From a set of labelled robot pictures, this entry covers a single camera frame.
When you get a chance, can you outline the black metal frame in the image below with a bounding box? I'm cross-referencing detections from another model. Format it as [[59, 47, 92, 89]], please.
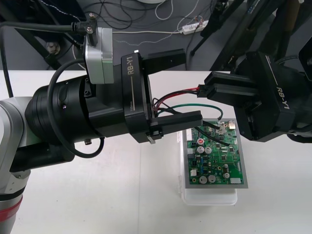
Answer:
[[0, 0, 88, 72]]

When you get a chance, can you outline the green circuit board grey frame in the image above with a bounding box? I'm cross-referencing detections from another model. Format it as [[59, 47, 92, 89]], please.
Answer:
[[184, 118, 250, 191]]

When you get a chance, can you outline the red black green cable bundle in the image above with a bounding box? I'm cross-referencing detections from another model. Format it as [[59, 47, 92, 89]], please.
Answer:
[[151, 84, 231, 147]]

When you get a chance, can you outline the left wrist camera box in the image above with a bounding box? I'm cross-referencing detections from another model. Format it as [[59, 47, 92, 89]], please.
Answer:
[[82, 28, 114, 85]]

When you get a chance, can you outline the milky plastic box with lid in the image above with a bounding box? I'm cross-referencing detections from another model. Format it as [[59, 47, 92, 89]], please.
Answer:
[[175, 130, 238, 207]]

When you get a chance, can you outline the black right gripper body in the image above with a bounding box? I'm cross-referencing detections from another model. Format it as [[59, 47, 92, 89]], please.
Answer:
[[231, 51, 307, 142]]

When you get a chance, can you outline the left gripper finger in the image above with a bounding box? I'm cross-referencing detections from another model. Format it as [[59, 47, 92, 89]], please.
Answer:
[[149, 110, 203, 135], [140, 48, 185, 74]]

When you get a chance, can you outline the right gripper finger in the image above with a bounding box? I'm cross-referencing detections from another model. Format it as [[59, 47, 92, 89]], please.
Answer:
[[204, 71, 258, 97], [208, 83, 258, 106]]

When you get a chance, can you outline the white power strip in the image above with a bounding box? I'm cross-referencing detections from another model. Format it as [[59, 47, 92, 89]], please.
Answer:
[[181, 20, 210, 35]]

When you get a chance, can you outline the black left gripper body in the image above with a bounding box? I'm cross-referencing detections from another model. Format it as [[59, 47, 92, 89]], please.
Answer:
[[120, 52, 164, 145]]

